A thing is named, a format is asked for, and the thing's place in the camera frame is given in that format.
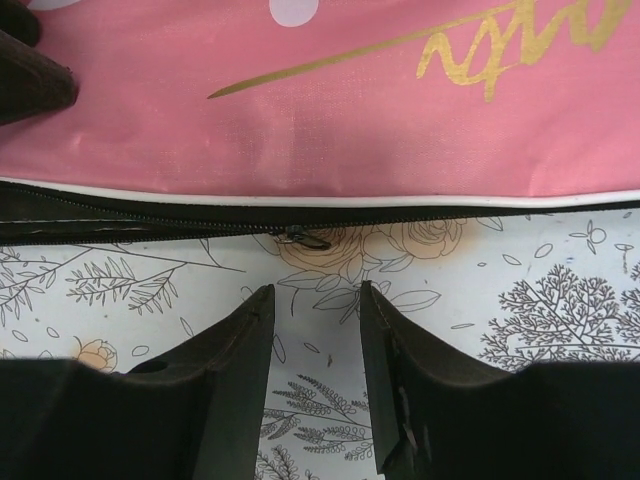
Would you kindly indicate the pink racket cover bag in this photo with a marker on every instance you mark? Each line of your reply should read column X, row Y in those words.
column 218, row 118

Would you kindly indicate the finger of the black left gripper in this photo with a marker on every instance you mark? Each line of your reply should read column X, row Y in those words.
column 31, row 83

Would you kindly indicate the floral table mat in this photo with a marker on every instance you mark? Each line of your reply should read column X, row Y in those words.
column 505, row 290

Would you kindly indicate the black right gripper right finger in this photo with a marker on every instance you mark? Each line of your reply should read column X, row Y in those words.
column 438, row 413

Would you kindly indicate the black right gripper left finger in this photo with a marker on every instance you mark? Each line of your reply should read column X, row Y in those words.
column 193, row 412

